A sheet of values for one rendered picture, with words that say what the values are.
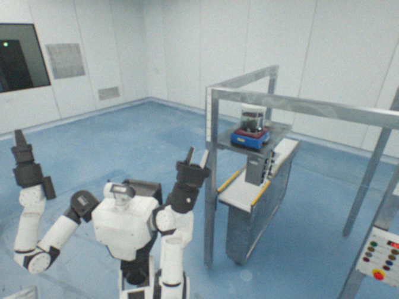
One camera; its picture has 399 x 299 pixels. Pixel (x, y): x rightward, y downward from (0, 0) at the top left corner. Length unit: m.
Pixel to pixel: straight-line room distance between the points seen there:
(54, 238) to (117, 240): 0.25
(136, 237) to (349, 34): 4.18
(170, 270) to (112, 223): 0.35
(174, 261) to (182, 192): 0.24
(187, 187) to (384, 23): 4.08
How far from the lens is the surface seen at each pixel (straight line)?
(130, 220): 1.06
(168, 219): 0.79
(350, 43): 4.56
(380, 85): 4.56
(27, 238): 1.16
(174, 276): 0.88
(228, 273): 2.34
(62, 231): 1.21
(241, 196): 1.81
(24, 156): 1.09
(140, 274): 1.36
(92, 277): 2.48
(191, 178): 0.76
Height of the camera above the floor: 1.90
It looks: 27 degrees down
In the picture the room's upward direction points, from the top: straight up
